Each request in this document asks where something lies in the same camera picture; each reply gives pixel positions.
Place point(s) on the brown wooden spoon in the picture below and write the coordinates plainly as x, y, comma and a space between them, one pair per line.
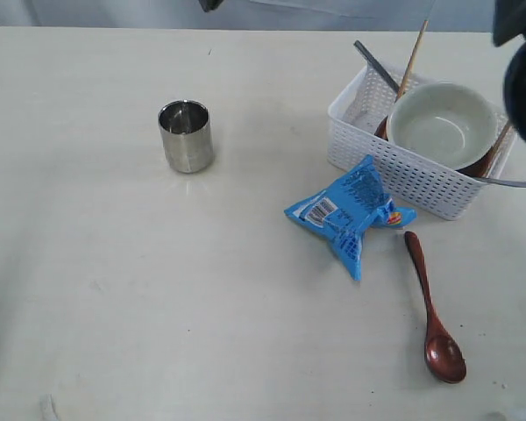
442, 354

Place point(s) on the blue snack packet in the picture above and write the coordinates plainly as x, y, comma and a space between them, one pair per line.
345, 210

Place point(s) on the white perforated plastic basket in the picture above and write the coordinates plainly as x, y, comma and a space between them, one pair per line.
354, 116

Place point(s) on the brown wooden plate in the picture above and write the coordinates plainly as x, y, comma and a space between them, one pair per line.
474, 170

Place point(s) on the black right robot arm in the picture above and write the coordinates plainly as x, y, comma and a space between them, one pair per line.
510, 22

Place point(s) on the white backdrop curtain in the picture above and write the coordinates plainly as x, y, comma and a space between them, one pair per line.
372, 15

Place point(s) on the wooden chopstick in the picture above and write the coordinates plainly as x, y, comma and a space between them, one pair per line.
411, 61
495, 148

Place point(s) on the stainless steel cup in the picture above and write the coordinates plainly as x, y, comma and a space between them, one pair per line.
185, 131

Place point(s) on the wooden chopstick left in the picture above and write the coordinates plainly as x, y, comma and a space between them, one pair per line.
411, 61

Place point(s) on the silver metal utensil handle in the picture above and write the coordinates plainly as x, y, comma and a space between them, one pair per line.
506, 183

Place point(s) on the wooden chopstick right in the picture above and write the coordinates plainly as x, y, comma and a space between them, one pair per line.
495, 148

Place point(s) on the pale green ceramic bowl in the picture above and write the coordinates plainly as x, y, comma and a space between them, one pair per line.
444, 122

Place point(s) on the dark metal knife handle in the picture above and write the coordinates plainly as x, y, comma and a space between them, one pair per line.
377, 67

